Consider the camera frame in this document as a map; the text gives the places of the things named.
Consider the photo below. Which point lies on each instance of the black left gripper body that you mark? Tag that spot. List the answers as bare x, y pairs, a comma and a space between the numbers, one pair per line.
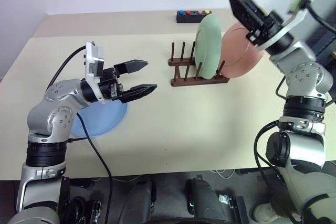
110, 86

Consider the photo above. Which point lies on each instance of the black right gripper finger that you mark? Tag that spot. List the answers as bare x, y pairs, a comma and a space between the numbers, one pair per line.
242, 14
253, 7

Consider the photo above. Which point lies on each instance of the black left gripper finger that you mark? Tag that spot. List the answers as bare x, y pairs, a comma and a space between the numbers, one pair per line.
139, 92
131, 66

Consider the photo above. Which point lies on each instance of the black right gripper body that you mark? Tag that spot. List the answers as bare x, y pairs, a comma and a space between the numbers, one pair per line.
267, 28

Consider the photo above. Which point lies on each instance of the pink red plate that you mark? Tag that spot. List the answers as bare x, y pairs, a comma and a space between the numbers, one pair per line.
236, 53

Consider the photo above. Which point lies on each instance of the brown wooden dish rack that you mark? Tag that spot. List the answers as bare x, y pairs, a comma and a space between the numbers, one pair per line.
183, 82

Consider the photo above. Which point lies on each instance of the green plate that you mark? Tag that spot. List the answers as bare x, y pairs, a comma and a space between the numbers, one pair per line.
207, 45

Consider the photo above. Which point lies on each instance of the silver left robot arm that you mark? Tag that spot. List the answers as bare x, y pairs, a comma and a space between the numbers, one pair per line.
63, 93

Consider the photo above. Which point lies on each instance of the blue plate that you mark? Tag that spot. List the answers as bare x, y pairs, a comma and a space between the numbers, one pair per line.
110, 119

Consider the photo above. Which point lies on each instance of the beige table cover sheet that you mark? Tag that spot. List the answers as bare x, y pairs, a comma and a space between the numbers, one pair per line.
157, 134

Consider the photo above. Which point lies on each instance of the black button box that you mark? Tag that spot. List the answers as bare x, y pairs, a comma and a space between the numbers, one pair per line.
189, 19

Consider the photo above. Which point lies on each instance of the dark blue chair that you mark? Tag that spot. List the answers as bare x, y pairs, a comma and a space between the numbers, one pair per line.
329, 43

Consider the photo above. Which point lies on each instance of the dark rounded shape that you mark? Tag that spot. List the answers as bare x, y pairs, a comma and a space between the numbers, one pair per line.
204, 200
139, 200

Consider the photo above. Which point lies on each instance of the white shoe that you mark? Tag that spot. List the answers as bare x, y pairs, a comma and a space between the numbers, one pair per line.
263, 213

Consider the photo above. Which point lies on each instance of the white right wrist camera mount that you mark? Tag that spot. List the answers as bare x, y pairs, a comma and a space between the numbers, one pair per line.
291, 23

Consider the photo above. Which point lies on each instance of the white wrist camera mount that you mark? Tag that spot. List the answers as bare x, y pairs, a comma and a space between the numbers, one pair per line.
92, 56
291, 23

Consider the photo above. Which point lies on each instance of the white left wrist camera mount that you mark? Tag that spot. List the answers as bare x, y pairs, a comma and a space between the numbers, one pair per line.
92, 56

